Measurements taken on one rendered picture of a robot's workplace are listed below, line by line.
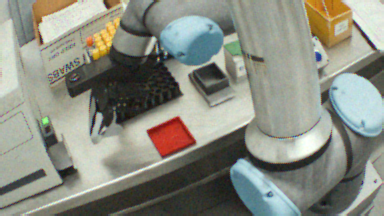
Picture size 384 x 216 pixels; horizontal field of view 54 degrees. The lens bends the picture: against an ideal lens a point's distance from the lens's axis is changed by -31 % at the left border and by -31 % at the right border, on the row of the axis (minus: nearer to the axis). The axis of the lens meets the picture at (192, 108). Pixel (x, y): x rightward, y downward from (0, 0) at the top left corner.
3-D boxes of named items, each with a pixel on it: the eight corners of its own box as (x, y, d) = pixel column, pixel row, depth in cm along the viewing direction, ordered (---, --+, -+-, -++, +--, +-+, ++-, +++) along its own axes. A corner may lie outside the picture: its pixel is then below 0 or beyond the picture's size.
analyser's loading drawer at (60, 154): (14, 194, 85) (5, 182, 81) (8, 173, 89) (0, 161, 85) (76, 167, 90) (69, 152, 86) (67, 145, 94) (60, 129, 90)
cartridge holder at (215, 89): (211, 107, 100) (209, 94, 97) (188, 78, 105) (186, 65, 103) (235, 96, 101) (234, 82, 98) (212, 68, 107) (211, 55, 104)
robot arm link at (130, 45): (126, 37, 75) (113, 16, 80) (117, 61, 78) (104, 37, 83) (167, 37, 80) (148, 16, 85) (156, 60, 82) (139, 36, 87)
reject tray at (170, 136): (162, 157, 93) (161, 155, 92) (146, 132, 97) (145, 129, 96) (196, 142, 94) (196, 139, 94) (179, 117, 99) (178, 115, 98)
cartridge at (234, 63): (236, 82, 103) (234, 57, 98) (225, 68, 106) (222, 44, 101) (253, 75, 104) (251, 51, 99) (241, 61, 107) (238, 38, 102)
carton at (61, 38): (49, 90, 109) (37, 48, 97) (37, 37, 127) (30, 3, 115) (131, 46, 115) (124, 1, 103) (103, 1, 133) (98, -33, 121)
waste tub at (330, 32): (328, 50, 109) (329, 21, 101) (297, 21, 117) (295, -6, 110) (352, 35, 113) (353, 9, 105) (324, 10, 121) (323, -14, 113)
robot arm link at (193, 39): (244, 12, 67) (202, -18, 74) (175, 37, 64) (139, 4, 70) (246, 50, 73) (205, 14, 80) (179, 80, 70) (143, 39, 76)
